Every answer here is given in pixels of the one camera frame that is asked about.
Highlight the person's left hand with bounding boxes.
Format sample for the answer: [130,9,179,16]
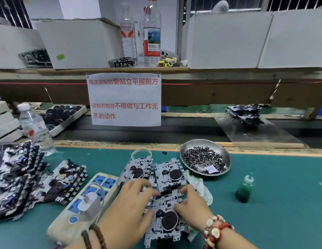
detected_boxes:
[99,179,161,249]

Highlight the person's right hand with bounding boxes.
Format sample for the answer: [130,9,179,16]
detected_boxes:
[174,184,215,231]

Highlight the green glue squeeze bottle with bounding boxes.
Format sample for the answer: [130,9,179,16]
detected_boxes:
[235,173,255,203]

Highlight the pile of small metal parts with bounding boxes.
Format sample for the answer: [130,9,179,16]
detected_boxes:
[184,146,226,173]

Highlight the round metal bowl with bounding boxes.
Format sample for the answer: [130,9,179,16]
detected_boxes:
[180,139,232,177]

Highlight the black conveyor belt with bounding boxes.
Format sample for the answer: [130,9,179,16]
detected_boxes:
[54,114,322,149]

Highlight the finished mechanisms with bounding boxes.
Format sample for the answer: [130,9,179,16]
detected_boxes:
[226,103,265,126]

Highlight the pile of black mechanism assemblies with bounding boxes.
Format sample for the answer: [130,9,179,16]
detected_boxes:
[0,141,48,223]

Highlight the white green-stained cloth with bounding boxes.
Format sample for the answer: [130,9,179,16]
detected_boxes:
[182,169,214,242]

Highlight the white power plug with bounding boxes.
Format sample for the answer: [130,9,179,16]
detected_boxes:
[78,192,102,216]

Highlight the white blue power strip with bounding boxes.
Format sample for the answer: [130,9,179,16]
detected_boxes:
[47,172,120,246]

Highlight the clear plastic sheet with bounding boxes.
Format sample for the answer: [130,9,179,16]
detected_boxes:
[212,111,307,149]

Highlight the white plastic tray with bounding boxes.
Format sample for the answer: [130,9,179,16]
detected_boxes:
[39,104,88,137]

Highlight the white paper sign red text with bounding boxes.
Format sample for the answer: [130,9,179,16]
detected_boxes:
[86,73,162,127]

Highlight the brown cardboard panel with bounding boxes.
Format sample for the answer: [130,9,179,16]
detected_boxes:
[0,80,322,107]

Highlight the group of black wheels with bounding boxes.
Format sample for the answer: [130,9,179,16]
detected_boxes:
[44,105,81,128]

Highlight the clear plastic bottle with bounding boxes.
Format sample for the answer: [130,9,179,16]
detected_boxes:
[119,5,138,63]
[18,102,56,156]

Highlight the wooden shelf beam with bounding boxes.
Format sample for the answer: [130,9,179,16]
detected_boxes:
[0,67,322,94]

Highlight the stack of white trays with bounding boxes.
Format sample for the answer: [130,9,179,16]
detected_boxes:
[0,98,24,146]

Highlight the dark metal device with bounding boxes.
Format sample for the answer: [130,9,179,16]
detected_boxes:
[109,57,136,68]

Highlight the yellow plastic object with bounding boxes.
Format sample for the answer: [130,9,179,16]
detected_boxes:
[156,57,179,68]

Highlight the bottle with orange label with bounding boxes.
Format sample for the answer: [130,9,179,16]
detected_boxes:
[143,0,162,67]

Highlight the white box green sticker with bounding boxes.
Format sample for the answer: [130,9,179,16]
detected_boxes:
[34,18,124,70]

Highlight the white cardboard box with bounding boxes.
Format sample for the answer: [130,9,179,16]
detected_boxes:
[0,24,46,70]

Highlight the white rounded object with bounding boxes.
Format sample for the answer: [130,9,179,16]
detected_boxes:
[212,0,230,13]

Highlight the black window grille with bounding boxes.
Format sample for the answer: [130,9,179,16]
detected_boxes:
[0,0,32,29]

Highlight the red white bead bracelet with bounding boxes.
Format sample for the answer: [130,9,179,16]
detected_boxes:
[204,214,235,249]

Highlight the brown bead bracelet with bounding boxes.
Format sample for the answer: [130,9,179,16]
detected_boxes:
[80,223,107,249]

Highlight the white plug cable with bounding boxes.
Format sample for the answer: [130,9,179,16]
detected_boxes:
[80,181,107,205]

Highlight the white tape ring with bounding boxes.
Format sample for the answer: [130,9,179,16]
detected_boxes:
[131,149,152,161]

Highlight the red cord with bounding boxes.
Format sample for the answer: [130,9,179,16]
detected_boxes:
[0,80,322,86]

